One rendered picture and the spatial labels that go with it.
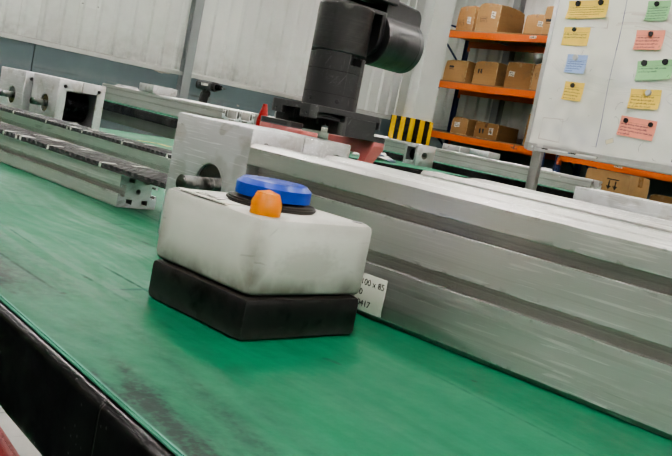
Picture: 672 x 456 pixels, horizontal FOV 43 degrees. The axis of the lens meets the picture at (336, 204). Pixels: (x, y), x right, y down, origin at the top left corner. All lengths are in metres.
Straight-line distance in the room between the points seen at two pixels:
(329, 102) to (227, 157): 0.26
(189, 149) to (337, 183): 0.16
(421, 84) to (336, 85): 7.88
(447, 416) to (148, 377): 0.12
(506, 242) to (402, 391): 0.12
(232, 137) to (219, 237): 0.20
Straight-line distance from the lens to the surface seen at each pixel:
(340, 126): 0.86
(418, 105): 8.73
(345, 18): 0.86
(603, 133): 3.95
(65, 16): 12.21
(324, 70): 0.86
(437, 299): 0.48
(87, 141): 1.21
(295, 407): 0.34
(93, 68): 12.37
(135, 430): 0.30
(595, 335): 0.44
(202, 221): 0.43
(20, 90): 1.67
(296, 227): 0.41
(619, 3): 4.06
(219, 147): 0.62
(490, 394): 0.41
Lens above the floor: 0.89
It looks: 5 degrees down
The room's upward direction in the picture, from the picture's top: 11 degrees clockwise
